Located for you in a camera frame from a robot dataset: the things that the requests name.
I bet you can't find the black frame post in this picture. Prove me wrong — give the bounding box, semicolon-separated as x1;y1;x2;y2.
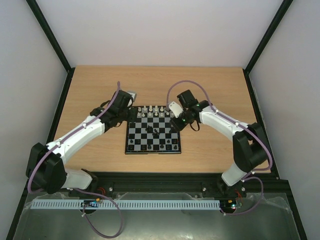
244;0;295;73
24;0;75;73

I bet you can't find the left black frame post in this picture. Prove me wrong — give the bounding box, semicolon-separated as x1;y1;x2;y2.
24;0;75;73

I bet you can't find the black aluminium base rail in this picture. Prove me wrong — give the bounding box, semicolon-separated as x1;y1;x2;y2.
27;169;292;199

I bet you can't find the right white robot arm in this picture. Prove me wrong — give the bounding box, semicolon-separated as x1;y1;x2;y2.
166;90;272;196

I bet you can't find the right black frame post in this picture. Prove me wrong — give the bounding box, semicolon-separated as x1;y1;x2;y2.
244;0;295;73

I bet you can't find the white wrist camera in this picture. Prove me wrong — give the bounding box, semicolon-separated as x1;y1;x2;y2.
128;91;137;103
167;101;184;118

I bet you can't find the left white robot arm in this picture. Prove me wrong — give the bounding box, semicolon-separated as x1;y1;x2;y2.
26;89;138;194

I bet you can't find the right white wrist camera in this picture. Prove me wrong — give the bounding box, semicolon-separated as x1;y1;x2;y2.
167;101;184;118

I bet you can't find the white slotted cable duct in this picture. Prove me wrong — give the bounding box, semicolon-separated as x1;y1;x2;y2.
30;199;221;211

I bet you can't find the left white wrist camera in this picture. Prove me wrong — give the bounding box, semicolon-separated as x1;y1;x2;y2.
128;91;137;103

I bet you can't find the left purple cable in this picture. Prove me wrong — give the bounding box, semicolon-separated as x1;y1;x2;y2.
27;81;123;238

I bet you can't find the black and white chessboard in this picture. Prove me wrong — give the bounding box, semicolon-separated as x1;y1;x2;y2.
124;105;182;155

